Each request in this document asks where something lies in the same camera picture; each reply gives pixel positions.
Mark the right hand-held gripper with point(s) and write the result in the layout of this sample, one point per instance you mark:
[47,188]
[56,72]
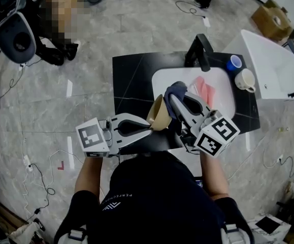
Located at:
[217,136]

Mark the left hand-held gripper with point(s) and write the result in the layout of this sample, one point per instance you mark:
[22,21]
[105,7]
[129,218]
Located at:
[93,138]

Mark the dark blue cloth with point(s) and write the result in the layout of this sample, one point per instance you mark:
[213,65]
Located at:
[170,93]

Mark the tan bowl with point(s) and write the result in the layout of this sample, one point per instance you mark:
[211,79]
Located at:
[159,118]

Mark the person's right forearm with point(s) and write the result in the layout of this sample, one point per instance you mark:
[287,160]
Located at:
[214,177]

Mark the person's left forearm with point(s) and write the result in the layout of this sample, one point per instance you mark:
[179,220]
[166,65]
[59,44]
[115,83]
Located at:
[89,174]

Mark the pink plastic bag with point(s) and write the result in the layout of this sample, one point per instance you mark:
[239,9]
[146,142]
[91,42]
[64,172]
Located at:
[207,89]

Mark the white sink basin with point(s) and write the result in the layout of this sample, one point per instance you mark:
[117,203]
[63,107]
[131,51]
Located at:
[220,90]

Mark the black countertop cabinet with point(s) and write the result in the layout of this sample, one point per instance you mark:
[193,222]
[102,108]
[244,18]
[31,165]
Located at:
[131,80]

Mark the black faucet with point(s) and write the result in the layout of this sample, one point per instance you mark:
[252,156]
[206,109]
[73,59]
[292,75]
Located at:
[198,49]

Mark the white mug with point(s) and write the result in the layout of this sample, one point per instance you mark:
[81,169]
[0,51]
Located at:
[245,79]

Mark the blue cup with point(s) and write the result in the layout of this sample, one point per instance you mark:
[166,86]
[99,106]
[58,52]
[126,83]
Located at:
[234,63]

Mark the person's dark shirt torso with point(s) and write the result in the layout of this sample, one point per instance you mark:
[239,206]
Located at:
[157,199]

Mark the white floor card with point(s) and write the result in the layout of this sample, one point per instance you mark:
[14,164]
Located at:
[206,22]

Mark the white power strip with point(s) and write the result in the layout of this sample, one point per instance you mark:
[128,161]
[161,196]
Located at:
[28,163]

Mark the cardboard box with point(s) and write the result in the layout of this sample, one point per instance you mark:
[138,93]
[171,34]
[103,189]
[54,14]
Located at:
[271,19]

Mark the white box with black square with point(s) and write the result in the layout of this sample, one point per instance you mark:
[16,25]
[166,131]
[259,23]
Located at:
[268,226]

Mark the grey office chair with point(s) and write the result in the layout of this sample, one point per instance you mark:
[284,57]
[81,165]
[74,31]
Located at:
[13,38]

